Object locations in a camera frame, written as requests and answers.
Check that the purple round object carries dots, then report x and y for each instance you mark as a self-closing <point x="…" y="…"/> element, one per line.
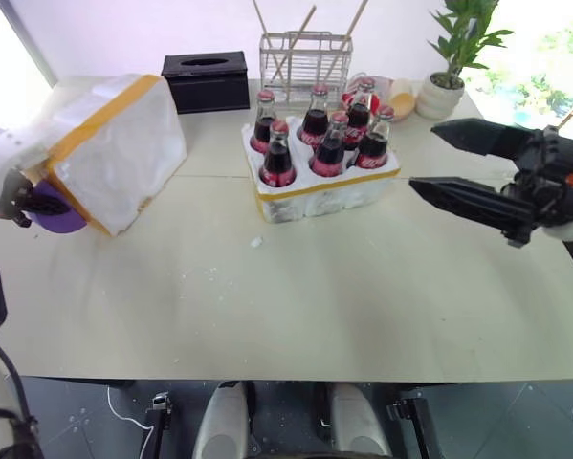
<point x="61" y="220"/>

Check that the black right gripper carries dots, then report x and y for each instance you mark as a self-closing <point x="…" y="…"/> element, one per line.
<point x="558" y="167"/>

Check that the pale bread bun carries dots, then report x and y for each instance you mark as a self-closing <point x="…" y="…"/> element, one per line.
<point x="403" y="100"/>

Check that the grey rounded robot leg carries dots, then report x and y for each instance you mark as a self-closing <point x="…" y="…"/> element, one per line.
<point x="219" y="423"/>
<point x="358" y="421"/>

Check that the green leafy plant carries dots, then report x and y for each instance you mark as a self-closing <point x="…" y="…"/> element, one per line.
<point x="463" y="38"/>

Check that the white foam box yellow tape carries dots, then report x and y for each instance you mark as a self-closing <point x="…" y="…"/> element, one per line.
<point x="118" y="143"/>

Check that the glass cola bottle red cap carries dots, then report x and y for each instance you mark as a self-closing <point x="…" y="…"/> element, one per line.
<point x="264" y="129"/>
<point x="360" y="115"/>
<point x="315" y="122"/>
<point x="374" y="148"/>
<point x="277" y="165"/>
<point x="330" y="153"/>

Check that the white ribbed plant pot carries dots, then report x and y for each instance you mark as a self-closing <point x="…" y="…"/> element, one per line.
<point x="439" y="98"/>

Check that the black table clamp bracket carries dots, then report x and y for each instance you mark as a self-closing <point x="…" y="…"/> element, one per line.
<point x="412" y="421"/>
<point x="159" y="421"/>

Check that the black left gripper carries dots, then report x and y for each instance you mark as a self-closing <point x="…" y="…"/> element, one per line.
<point x="14" y="193"/>

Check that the black tissue box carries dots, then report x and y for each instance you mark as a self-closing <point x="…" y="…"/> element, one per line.
<point x="207" y="86"/>

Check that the white foam crate yellow tape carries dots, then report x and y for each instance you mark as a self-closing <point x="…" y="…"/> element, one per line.
<point x="324" y="198"/>

